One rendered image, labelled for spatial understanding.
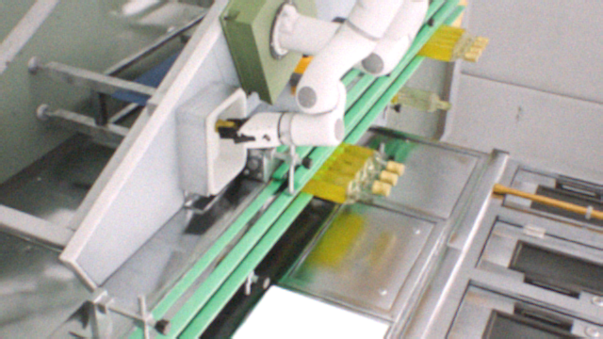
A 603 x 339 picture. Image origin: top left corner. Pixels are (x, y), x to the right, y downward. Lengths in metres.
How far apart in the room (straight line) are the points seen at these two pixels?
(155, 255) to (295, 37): 0.63
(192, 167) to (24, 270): 0.57
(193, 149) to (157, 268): 0.29
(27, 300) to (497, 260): 1.24
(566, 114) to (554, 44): 0.77
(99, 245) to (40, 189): 0.78
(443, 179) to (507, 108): 5.97
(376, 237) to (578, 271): 0.56
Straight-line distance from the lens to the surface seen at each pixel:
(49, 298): 2.02
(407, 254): 2.07
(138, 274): 1.72
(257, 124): 1.73
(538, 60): 8.13
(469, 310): 2.01
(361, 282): 1.97
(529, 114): 8.39
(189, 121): 1.75
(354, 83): 2.34
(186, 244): 1.78
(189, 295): 1.68
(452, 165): 2.54
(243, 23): 1.82
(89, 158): 2.53
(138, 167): 1.69
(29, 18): 2.19
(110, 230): 1.67
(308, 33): 1.90
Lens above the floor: 1.64
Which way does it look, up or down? 19 degrees down
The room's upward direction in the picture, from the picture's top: 106 degrees clockwise
